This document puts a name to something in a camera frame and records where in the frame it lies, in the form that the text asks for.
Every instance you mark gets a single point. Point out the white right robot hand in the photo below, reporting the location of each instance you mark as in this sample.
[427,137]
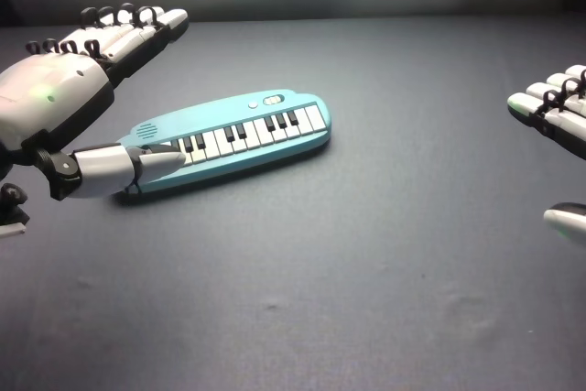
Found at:
[558,111]

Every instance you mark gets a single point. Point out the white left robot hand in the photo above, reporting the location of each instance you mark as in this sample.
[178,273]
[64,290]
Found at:
[55,79]

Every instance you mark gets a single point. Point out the teal toy piano keyboard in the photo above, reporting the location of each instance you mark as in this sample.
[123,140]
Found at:
[238,111]

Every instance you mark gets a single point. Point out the grey table cloth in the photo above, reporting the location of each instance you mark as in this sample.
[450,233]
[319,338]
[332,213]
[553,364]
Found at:
[320,272]

